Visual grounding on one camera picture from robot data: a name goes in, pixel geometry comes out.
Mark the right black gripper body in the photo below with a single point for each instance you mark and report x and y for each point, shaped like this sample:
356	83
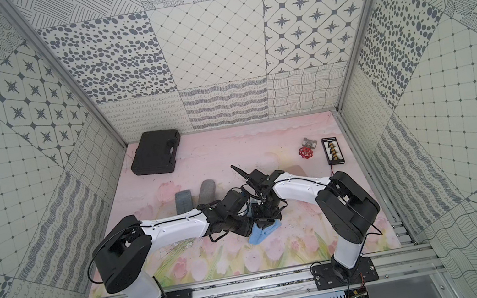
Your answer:
266	212

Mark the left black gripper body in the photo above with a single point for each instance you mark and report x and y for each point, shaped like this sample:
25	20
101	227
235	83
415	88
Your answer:
244	224

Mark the blue eyeglass case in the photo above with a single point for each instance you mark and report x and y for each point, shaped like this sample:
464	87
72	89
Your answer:
259	235

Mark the blue microfiber cloth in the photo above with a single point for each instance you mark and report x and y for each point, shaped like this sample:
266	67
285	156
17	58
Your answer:
265	222

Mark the pink eyeglass case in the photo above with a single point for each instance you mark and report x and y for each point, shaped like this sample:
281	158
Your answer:
296	170

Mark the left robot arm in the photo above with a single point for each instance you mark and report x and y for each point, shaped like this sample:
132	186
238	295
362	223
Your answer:
121	256

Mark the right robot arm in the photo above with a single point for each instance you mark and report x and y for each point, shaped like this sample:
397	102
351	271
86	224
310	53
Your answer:
350	210

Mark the black plastic tool case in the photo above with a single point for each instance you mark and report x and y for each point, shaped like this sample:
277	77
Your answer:
156	152

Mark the black box with figures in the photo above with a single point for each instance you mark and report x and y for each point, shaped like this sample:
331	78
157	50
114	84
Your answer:
332	151

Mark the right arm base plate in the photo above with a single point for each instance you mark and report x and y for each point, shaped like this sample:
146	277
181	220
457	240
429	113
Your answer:
332	275

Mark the aluminium rail frame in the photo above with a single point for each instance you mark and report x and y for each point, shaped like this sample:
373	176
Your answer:
297	281

